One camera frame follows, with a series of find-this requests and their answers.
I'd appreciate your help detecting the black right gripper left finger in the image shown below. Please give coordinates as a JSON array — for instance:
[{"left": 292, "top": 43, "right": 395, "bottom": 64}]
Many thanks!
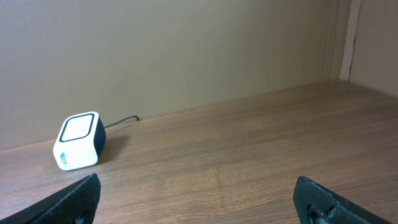
[{"left": 1, "top": 173, "right": 101, "bottom": 224}]

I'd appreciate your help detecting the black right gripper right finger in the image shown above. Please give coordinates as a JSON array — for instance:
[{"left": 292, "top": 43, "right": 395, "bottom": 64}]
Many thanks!
[{"left": 293, "top": 176, "right": 392, "bottom": 224}]

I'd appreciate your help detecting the white barcode scanner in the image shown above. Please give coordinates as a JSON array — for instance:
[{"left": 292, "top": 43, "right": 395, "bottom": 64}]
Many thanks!
[{"left": 53, "top": 111, "right": 106, "bottom": 171}]

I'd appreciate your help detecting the black scanner cable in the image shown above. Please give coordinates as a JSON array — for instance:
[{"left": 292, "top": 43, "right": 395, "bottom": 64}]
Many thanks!
[{"left": 104, "top": 115, "right": 140, "bottom": 129}]

